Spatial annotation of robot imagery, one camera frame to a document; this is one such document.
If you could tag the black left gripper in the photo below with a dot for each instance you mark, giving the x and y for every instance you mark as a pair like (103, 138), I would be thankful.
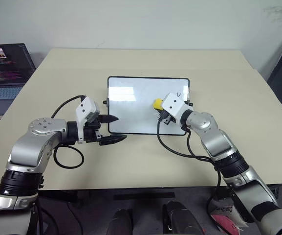
(91, 132)

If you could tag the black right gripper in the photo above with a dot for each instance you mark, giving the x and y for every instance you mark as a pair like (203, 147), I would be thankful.
(168, 119)

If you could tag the yellow whiteboard eraser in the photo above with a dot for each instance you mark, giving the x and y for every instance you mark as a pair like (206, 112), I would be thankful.
(158, 103)

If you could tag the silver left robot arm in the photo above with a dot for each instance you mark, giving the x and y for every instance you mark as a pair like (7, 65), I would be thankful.
(33, 147)

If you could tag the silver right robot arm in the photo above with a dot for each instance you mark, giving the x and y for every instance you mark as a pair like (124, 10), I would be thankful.
(219, 142)

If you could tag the black framed whiteboard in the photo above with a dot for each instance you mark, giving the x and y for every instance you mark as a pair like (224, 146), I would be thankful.
(136, 105)

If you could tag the large dark rounded shape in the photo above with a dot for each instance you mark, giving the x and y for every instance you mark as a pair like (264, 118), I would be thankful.
(182, 218)

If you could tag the open laptop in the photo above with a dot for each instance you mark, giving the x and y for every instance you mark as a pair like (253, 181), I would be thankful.
(1, 73)

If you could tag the white printed bag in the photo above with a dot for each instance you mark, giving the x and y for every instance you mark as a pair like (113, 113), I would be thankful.
(225, 215)

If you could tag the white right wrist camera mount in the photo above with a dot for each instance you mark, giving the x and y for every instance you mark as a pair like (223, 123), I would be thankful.
(173, 105)

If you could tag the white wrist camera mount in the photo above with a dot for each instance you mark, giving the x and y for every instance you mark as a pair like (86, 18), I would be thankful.
(85, 105)
(173, 105)

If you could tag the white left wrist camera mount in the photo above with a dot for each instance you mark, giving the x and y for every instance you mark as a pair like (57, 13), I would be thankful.
(85, 105)

